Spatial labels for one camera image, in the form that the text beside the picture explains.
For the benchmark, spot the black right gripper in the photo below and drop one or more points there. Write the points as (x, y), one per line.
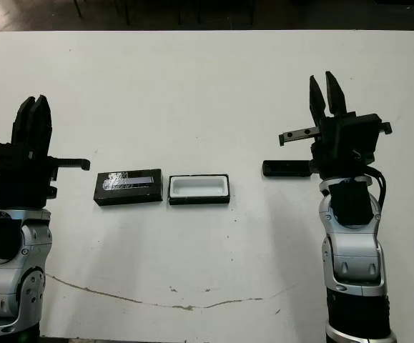
(330, 157)

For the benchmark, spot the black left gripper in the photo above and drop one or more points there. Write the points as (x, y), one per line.
(24, 186)

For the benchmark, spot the slim black camera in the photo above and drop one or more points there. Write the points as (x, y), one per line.
(287, 168)

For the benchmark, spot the black box lid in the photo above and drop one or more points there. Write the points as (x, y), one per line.
(128, 196)

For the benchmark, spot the black box base white insert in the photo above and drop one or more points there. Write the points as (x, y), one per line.
(199, 200)

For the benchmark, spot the thin dark chair leg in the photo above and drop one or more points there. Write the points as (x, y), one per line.
(78, 9)

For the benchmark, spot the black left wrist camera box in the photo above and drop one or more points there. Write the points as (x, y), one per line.
(10, 155)

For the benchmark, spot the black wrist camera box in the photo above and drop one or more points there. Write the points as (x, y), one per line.
(360, 137)
(10, 155)

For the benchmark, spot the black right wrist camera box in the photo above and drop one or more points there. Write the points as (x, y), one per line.
(360, 137)

